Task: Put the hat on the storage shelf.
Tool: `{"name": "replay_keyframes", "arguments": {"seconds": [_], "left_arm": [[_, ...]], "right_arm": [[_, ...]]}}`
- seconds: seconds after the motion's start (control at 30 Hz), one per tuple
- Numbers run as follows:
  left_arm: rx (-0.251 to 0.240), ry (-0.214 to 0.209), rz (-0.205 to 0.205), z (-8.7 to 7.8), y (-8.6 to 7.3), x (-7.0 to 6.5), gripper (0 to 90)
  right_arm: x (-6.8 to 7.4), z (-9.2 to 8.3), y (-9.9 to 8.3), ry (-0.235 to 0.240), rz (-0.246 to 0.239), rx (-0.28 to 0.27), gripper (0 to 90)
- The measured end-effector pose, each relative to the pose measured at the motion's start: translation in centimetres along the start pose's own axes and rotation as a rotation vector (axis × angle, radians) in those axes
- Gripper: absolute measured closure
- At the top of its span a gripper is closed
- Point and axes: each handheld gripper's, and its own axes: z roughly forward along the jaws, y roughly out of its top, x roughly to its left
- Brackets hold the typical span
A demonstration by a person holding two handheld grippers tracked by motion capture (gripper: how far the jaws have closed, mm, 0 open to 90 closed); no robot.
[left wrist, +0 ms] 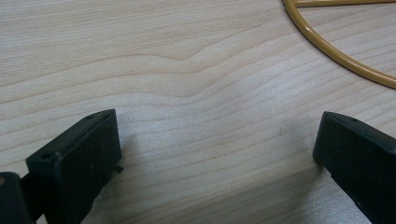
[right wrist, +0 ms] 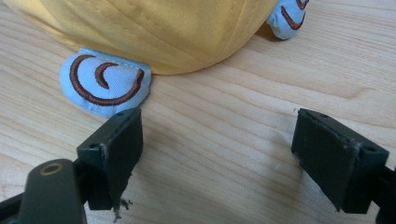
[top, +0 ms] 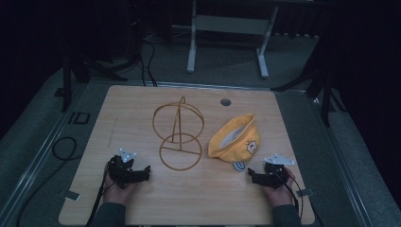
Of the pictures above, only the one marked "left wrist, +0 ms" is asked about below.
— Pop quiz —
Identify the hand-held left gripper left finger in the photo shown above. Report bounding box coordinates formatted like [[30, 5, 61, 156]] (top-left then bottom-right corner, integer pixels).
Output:
[[25, 108, 123, 224]]

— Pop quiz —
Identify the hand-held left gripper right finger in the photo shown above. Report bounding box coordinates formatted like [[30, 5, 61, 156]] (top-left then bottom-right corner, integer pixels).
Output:
[[312, 111, 396, 224]]

